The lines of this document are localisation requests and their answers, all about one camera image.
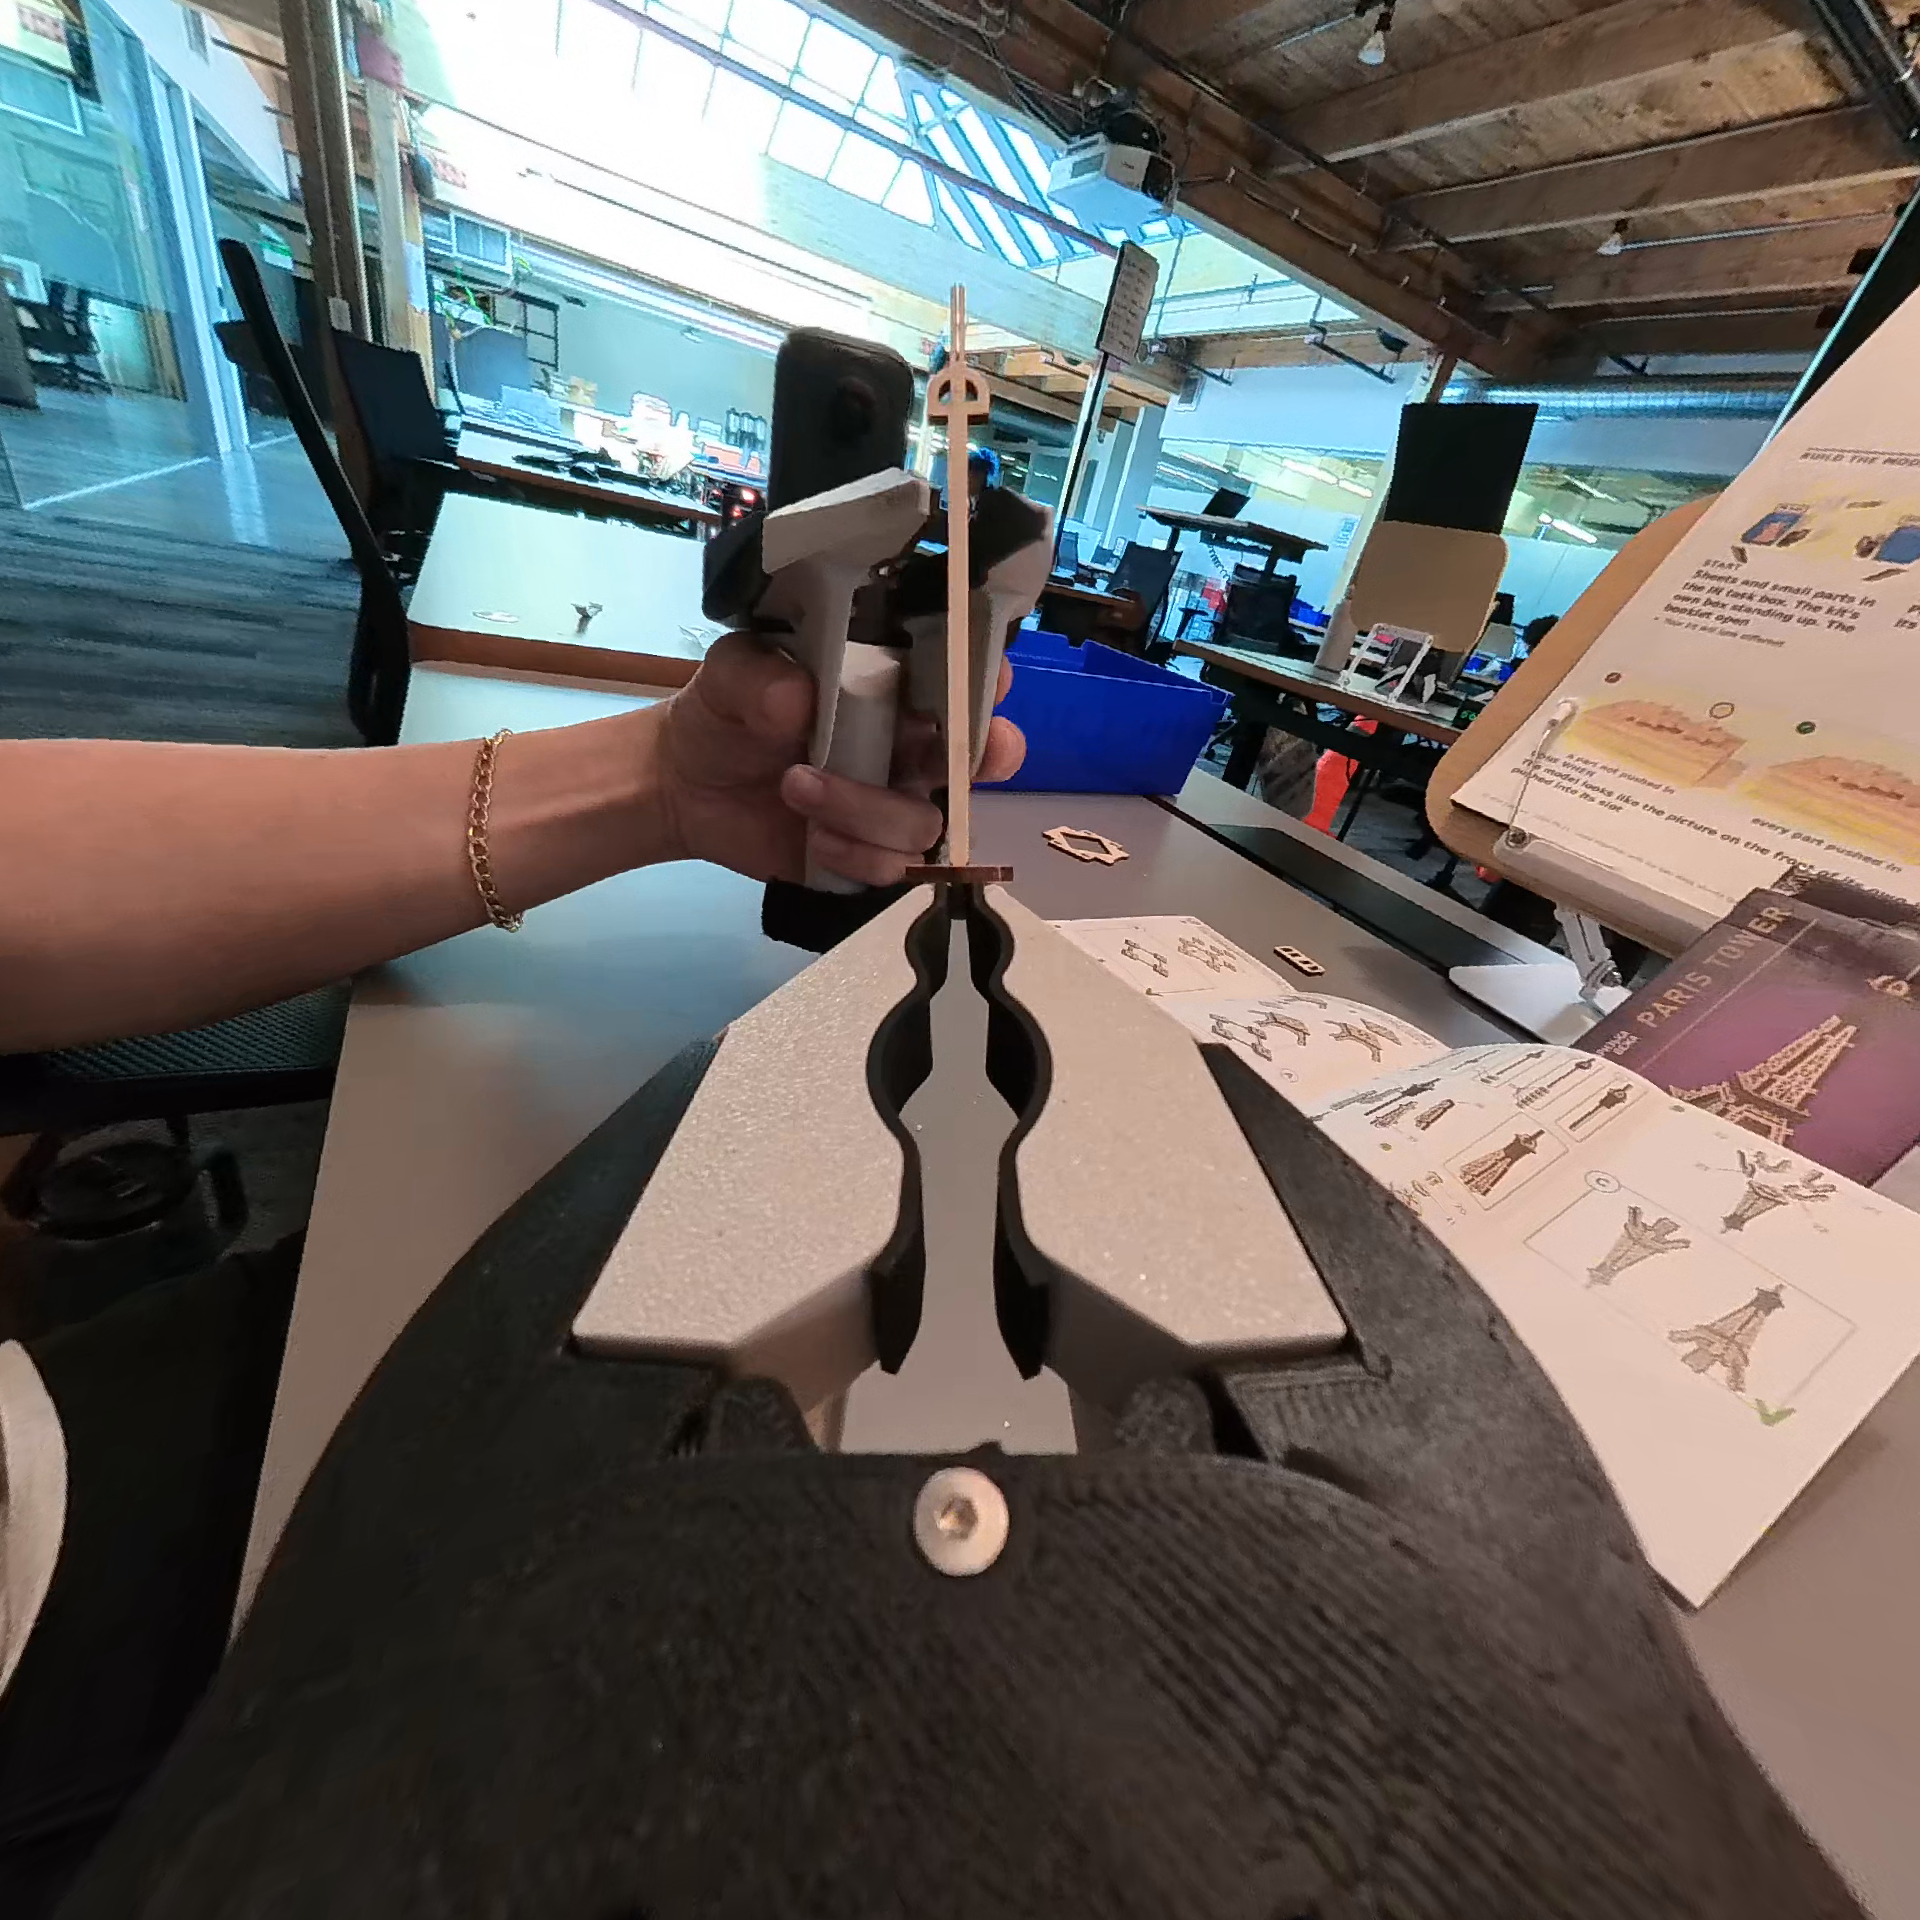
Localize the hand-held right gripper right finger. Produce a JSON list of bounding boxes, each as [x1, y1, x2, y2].
[[966, 881, 1346, 1418]]

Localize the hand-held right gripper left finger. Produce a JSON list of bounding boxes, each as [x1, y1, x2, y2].
[[574, 881, 951, 1424]]

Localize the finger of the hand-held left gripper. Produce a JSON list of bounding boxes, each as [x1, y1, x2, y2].
[[762, 469, 933, 783], [970, 502, 1056, 711]]

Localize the thin wooden spire piece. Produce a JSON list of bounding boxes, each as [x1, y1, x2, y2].
[[904, 285, 1018, 888]]

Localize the person's left forearm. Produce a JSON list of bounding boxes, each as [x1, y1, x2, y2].
[[0, 704, 677, 1052]]

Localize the grey desk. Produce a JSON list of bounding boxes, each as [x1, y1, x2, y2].
[[239, 661, 1920, 1920]]

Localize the person's left hand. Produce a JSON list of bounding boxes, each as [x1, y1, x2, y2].
[[656, 638, 1031, 888]]

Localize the blue plastic bin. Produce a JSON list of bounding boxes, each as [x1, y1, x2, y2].
[[1002, 625, 1229, 800]]

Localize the white table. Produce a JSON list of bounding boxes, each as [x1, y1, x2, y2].
[[404, 492, 722, 665]]

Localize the wooden table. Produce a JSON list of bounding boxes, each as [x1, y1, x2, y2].
[[1176, 638, 1464, 744]]

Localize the hanging white sign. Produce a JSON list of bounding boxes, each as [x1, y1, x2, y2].
[[1094, 239, 1163, 365]]

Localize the white instruction booklet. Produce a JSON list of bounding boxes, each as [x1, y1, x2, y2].
[[1050, 912, 1920, 1609]]

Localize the tan board on stand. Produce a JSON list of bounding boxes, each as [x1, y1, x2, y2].
[[1340, 519, 1511, 663]]

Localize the white board stand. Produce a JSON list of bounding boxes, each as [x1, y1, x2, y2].
[[1447, 895, 1635, 1039]]

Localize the white ceiling projector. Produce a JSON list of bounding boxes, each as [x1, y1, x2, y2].
[[1046, 132, 1175, 215]]

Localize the black monitor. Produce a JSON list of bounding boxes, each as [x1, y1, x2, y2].
[[1388, 400, 1543, 534]]

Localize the black mesh office chair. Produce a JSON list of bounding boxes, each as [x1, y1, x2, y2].
[[0, 983, 350, 1277]]

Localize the purple tower kit box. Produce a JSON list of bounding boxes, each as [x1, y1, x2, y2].
[[1575, 866, 1920, 1191]]

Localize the wooden instruction board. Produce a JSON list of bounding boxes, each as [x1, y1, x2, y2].
[[1423, 276, 1920, 961]]

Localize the person's dark trousers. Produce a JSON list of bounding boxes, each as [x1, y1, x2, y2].
[[0, 1236, 308, 1920]]

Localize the person's printed white t-shirt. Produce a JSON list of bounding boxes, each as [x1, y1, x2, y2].
[[0, 1338, 72, 1696]]

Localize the gold chain bracelet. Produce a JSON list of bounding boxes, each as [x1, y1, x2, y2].
[[463, 729, 528, 935]]

